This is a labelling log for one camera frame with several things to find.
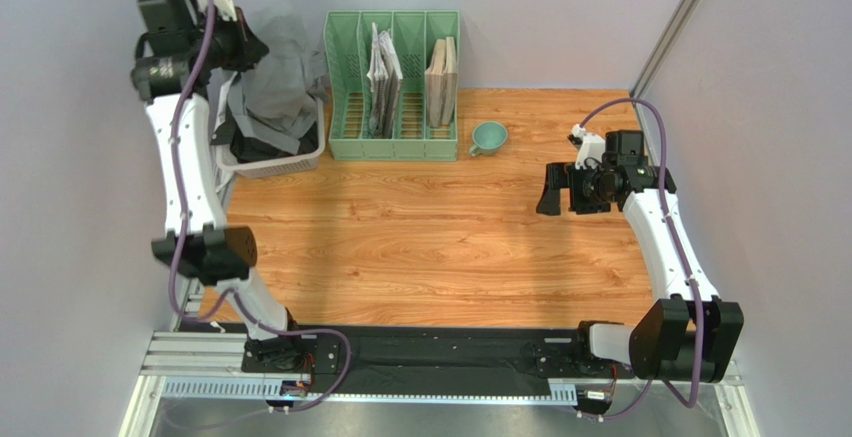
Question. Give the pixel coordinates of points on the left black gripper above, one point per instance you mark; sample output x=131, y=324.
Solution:
x=251, y=49

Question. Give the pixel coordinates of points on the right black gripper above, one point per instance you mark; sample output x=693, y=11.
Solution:
x=570, y=187

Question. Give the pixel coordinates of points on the grey long sleeve shirt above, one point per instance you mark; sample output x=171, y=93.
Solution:
x=275, y=102

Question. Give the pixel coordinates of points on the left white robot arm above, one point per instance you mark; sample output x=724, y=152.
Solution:
x=183, y=43

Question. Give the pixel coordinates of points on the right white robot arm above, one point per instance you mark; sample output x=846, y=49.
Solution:
x=690, y=332

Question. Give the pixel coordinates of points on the teal cup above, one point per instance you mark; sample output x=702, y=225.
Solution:
x=487, y=138

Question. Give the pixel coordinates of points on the black striped shirt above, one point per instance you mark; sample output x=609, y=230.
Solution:
x=250, y=150

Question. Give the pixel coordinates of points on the white laundry basket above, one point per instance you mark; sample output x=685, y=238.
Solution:
x=286, y=165

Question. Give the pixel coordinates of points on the brown books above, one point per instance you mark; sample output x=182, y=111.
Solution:
x=441, y=81

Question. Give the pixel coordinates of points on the grey magazines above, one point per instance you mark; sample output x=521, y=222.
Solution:
x=385, y=77

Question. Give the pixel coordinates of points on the green file organizer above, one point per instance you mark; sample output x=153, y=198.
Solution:
x=347, y=39

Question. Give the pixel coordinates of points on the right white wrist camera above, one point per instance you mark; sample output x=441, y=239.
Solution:
x=590, y=148

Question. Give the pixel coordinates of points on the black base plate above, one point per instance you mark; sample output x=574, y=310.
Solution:
x=437, y=361

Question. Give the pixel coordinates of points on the aluminium frame rail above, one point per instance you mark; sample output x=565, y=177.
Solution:
x=205, y=365

